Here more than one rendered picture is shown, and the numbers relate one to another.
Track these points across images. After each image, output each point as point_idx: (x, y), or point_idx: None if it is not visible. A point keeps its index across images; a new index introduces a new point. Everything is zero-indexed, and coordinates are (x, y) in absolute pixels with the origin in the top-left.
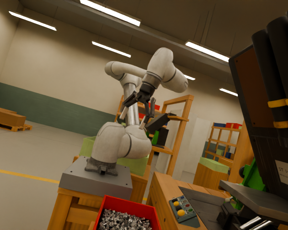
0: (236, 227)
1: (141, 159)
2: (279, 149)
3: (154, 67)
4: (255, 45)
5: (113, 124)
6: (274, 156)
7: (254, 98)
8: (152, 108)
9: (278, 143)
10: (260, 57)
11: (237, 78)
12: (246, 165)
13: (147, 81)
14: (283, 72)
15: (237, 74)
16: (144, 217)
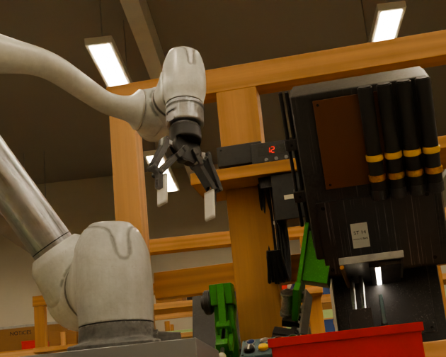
0: (356, 309)
1: None
2: (357, 210)
3: (202, 89)
4: (366, 99)
5: (131, 224)
6: (349, 220)
7: (336, 154)
8: (216, 175)
9: (357, 202)
10: (369, 112)
11: (306, 126)
12: (212, 286)
13: (201, 119)
14: (391, 130)
15: (305, 120)
16: None
